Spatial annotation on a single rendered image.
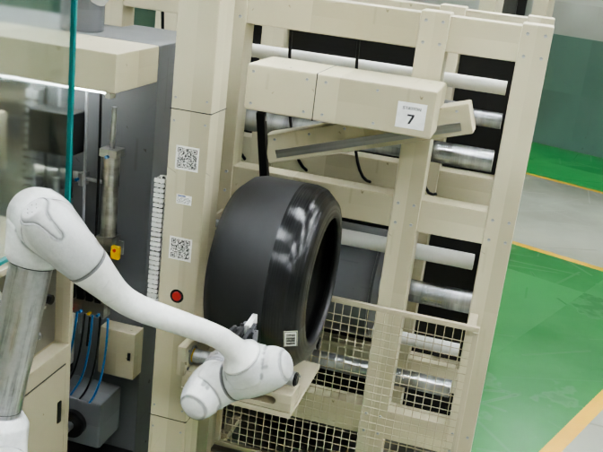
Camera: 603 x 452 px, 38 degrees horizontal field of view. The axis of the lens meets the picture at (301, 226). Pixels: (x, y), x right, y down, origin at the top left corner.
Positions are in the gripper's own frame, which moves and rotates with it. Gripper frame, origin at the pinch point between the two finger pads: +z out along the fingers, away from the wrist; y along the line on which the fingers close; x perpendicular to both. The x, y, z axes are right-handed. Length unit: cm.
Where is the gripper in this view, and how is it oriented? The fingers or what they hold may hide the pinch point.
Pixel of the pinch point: (250, 324)
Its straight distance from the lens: 251.3
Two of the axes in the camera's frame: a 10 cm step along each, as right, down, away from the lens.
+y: -9.6, -1.9, 2.3
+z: 2.8, -4.0, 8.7
